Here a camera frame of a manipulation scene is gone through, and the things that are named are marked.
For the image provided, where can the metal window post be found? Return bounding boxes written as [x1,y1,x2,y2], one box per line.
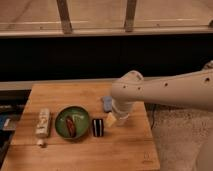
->
[56,0,72,34]
[124,0,137,32]

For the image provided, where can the left metal window post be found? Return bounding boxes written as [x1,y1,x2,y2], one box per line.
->
[56,0,72,34]

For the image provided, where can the black white striped eraser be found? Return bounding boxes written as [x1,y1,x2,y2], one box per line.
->
[92,119,104,137]

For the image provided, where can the right metal window post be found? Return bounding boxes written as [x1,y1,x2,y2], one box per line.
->
[124,0,137,32]

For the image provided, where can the green bowl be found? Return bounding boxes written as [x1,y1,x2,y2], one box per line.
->
[54,106,90,140]

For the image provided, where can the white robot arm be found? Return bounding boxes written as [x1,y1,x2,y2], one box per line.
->
[106,60,213,127]

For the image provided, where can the blue sponge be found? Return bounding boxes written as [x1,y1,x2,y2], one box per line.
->
[102,96,112,113]

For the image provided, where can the red brown food item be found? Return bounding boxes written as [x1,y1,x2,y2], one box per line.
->
[66,116,76,137]

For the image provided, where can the clear plastic cup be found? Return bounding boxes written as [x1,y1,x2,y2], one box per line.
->
[112,102,131,126]

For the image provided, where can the tan wooden gripper tip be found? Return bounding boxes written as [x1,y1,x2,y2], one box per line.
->
[106,112,116,127]

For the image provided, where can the white squeeze bottle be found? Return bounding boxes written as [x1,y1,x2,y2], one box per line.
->
[35,108,51,147]

